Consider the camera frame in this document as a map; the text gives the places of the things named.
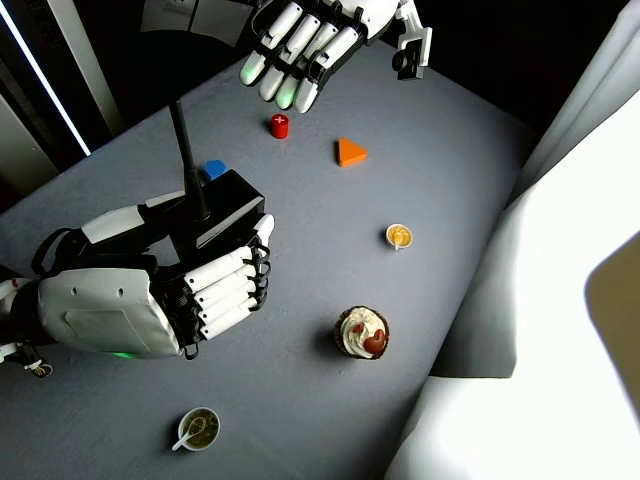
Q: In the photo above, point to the toy cupcake white frosting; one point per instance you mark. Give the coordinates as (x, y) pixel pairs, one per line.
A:
(360, 335)

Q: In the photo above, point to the white board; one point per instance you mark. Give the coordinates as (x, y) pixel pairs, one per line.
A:
(200, 20)

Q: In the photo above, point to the blue hexagon block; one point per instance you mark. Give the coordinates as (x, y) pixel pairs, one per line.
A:
(214, 170)

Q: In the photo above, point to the small white soup bowl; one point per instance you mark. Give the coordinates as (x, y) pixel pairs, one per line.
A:
(207, 430)

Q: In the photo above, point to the small white spoon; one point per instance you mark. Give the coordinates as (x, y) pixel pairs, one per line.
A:
(182, 441)

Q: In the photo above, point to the white backdrop cloth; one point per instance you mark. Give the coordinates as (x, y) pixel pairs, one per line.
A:
(550, 250)

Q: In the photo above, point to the grey tablecloth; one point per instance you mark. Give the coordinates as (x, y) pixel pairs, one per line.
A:
(125, 415)

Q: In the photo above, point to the small white cup orange drink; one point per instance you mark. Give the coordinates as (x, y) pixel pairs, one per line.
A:
(400, 234)

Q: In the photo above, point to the orange triangle block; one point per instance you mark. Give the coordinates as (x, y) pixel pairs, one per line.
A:
(347, 152)

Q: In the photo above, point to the white upright post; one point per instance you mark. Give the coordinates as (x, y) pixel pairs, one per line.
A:
(90, 65)

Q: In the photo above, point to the black walkie-talkie with antenna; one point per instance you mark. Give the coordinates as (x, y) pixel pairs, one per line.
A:
(230, 210)

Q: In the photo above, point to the beige panel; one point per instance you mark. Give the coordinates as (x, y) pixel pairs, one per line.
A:
(620, 325)

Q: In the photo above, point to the black wrist camera white bracket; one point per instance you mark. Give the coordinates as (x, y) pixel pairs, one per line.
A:
(410, 62)

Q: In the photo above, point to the white light strip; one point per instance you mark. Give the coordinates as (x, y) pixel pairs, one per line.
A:
(45, 85)

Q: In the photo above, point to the red cylinder block white cross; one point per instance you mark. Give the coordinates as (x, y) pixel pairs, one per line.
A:
(280, 127)

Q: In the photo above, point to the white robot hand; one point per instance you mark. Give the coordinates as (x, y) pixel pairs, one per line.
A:
(340, 20)
(100, 310)

